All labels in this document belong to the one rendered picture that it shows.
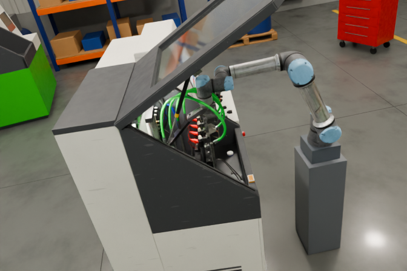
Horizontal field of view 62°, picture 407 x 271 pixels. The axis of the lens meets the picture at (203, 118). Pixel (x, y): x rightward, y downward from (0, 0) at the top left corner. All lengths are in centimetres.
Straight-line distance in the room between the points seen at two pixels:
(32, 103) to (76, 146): 384
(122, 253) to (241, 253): 66
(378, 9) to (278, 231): 382
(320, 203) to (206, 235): 84
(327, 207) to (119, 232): 133
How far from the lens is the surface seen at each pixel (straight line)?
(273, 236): 283
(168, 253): 203
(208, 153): 203
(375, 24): 578
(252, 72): 186
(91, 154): 161
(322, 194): 235
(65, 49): 744
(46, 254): 329
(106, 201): 178
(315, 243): 267
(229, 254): 207
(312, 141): 216
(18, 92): 538
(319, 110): 189
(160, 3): 823
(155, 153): 157
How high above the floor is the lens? 217
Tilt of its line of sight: 30 degrees down
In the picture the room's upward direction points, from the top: 10 degrees counter-clockwise
